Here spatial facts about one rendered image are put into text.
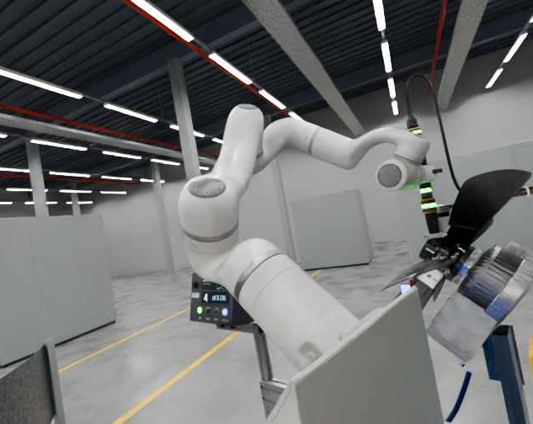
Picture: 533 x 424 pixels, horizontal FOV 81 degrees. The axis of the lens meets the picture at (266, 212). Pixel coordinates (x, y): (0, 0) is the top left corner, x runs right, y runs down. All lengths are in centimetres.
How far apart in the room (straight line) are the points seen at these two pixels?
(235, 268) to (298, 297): 12
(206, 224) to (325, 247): 793
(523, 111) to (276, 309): 1367
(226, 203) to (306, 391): 37
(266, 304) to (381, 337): 17
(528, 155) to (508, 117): 709
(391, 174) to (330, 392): 62
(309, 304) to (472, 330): 74
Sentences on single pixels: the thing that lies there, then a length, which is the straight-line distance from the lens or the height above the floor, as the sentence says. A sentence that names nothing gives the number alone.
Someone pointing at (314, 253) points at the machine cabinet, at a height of 45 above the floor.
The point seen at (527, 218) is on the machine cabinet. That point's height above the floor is 76.
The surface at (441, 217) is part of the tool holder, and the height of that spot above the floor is 132.
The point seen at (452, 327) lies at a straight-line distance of 113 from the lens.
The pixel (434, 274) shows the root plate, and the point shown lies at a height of 112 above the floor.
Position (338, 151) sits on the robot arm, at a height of 157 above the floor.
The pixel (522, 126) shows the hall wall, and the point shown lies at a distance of 1389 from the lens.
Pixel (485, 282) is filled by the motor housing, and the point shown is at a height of 111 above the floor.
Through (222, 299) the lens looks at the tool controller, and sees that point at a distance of 117.
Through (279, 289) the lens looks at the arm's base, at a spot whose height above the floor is 129.
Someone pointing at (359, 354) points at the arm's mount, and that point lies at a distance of 40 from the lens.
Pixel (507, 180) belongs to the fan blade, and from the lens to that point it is 114.
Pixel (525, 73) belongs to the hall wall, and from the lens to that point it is 1432.
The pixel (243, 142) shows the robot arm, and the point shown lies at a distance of 85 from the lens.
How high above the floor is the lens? 139
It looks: 3 degrees up
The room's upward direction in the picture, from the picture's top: 10 degrees counter-clockwise
